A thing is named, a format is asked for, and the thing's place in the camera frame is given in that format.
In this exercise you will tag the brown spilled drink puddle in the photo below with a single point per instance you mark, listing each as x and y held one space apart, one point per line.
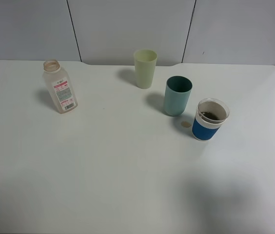
185 124

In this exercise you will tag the pale green plastic cup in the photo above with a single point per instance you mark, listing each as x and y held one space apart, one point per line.
145 63

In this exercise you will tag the blue white sleeved cup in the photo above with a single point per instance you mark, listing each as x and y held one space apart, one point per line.
210 115

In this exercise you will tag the clear plastic drink bottle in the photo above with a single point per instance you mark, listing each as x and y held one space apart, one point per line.
59 86

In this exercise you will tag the teal plastic cup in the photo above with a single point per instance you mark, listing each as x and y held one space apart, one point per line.
177 92

